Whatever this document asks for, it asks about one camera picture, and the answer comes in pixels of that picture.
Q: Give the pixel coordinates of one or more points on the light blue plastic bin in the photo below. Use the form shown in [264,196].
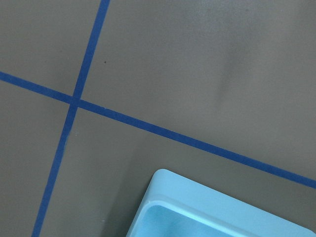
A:
[175,206]

